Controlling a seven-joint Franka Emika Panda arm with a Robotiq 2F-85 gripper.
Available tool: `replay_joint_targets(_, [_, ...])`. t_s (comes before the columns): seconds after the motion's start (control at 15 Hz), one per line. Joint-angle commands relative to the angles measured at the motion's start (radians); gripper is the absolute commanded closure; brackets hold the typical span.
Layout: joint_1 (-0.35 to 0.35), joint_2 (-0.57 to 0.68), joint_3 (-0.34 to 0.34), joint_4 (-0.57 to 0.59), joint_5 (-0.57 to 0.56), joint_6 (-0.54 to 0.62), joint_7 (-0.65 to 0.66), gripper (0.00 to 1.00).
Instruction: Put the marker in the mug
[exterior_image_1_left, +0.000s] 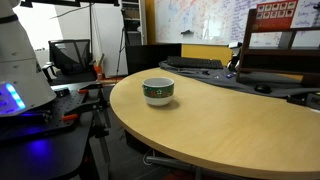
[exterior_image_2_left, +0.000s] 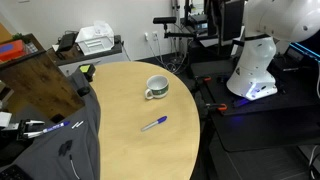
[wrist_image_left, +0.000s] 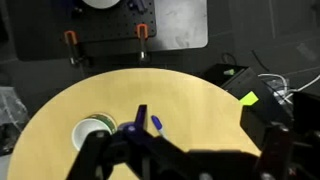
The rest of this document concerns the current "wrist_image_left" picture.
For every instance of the left orange black clamp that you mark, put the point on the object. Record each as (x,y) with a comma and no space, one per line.
(76,57)

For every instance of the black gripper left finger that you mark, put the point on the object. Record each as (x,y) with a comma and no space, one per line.
(88,164)

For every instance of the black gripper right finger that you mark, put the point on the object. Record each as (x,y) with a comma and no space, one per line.
(274,160)

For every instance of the orange black clamp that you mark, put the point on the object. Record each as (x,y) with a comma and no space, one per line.
(142,34)
(76,57)

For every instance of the right orange black clamp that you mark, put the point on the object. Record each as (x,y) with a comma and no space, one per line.
(142,34)

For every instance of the blue capped white marker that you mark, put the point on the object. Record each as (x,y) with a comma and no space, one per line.
(158,125)

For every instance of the black box with green notes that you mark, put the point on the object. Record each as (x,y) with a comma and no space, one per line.
(261,110)

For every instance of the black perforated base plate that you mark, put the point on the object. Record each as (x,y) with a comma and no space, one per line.
(107,20)

